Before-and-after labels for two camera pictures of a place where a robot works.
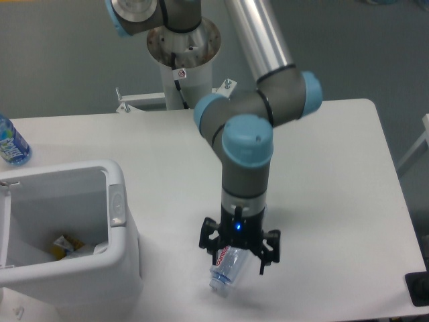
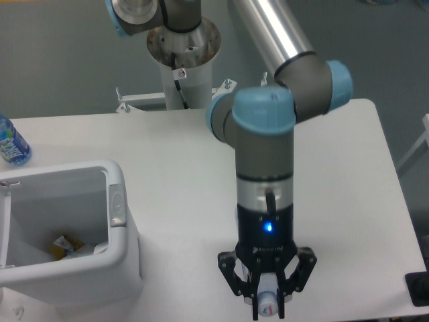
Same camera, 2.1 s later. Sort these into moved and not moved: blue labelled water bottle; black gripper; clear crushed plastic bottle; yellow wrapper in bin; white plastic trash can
Moved: clear crushed plastic bottle; black gripper
Not moved: yellow wrapper in bin; blue labelled water bottle; white plastic trash can
